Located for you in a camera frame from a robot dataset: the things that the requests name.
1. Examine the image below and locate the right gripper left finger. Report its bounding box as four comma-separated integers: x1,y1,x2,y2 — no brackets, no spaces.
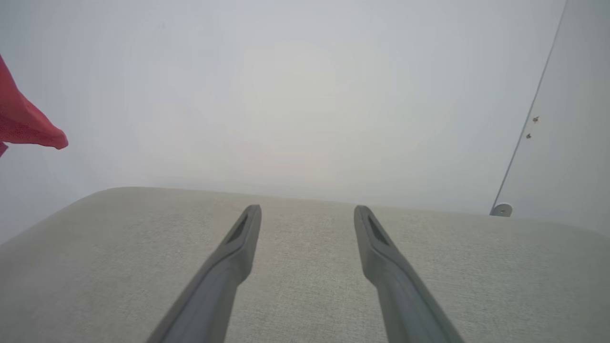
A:
145,205,262,343

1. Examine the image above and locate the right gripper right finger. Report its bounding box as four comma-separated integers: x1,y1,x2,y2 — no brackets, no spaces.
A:
354,205,465,343

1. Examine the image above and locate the red basketball jersey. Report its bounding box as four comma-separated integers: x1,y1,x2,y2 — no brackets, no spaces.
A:
0,55,69,158

